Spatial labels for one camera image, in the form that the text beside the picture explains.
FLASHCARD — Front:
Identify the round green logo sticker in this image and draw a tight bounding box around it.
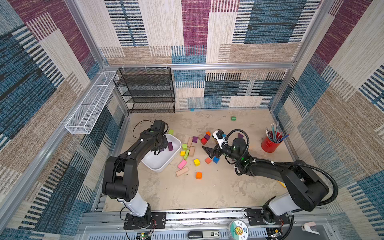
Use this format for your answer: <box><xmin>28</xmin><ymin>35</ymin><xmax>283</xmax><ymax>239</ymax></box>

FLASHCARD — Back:
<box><xmin>228</xmin><ymin>220</ymin><xmax>249</xmax><ymax>240</ymax></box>

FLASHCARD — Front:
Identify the yellow cube block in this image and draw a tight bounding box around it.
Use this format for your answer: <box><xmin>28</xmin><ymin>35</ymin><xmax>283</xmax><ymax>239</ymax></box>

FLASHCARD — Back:
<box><xmin>194</xmin><ymin>159</ymin><xmax>200</xmax><ymax>167</ymax></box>

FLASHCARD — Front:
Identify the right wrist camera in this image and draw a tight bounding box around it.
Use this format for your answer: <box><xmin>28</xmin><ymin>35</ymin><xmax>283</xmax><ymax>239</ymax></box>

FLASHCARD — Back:
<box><xmin>212</xmin><ymin>130</ymin><xmax>228</xmax><ymax>149</ymax></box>

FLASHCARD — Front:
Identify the white plastic storage bin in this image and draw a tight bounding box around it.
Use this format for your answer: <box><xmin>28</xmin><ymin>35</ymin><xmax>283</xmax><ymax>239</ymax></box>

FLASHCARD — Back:
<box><xmin>141</xmin><ymin>134</ymin><xmax>182</xmax><ymax>173</ymax></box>

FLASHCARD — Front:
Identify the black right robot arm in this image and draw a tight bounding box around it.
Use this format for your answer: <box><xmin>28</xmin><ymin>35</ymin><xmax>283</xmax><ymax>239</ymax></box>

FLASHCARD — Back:
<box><xmin>202</xmin><ymin>130</ymin><xmax>339</xmax><ymax>225</ymax></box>

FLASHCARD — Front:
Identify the pink rectangular block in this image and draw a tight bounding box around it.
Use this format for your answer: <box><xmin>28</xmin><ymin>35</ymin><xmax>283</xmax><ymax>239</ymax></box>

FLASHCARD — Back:
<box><xmin>178</xmin><ymin>160</ymin><xmax>188</xmax><ymax>170</ymax></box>

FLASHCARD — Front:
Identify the black wire shelf rack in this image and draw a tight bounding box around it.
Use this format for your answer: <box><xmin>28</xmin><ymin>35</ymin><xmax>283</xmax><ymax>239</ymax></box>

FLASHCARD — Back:
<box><xmin>114</xmin><ymin>68</ymin><xmax>176</xmax><ymax>114</ymax></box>

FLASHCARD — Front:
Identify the white wire mesh basket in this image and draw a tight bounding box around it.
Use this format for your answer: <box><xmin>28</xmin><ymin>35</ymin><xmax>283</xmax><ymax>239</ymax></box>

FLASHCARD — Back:
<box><xmin>65</xmin><ymin>72</ymin><xmax>117</xmax><ymax>135</ymax></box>

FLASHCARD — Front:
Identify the long natural wood block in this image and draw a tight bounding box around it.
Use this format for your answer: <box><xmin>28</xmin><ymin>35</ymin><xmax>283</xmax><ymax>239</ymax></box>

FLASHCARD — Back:
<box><xmin>176</xmin><ymin>167</ymin><xmax>189</xmax><ymax>177</ymax></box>

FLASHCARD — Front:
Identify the natural wood block upright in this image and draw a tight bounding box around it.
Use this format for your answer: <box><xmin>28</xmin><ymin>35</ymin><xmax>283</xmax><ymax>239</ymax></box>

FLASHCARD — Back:
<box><xmin>189</xmin><ymin>146</ymin><xmax>195</xmax><ymax>157</ymax></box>

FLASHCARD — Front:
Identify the purple rectangular block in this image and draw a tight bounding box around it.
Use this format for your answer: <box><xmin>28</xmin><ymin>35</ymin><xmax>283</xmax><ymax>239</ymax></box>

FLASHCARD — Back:
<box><xmin>168</xmin><ymin>142</ymin><xmax>174</xmax><ymax>152</ymax></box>

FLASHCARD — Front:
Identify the red pen holder cup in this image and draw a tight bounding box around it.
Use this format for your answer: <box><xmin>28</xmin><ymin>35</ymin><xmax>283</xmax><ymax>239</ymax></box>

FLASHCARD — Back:
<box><xmin>261</xmin><ymin>124</ymin><xmax>289</xmax><ymax>153</ymax></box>

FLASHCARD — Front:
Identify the orange cube block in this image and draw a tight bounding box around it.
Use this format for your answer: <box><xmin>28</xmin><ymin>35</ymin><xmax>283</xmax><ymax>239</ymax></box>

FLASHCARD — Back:
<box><xmin>196</xmin><ymin>172</ymin><xmax>202</xmax><ymax>180</ymax></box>

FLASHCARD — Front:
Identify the blue cube block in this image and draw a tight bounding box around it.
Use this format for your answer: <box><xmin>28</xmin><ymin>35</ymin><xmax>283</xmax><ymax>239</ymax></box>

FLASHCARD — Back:
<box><xmin>213</xmin><ymin>157</ymin><xmax>220</xmax><ymax>164</ymax></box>

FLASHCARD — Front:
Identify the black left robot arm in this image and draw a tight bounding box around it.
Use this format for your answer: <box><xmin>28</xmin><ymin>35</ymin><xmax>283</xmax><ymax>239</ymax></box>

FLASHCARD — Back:
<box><xmin>102</xmin><ymin>120</ymin><xmax>169</xmax><ymax>228</ymax></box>

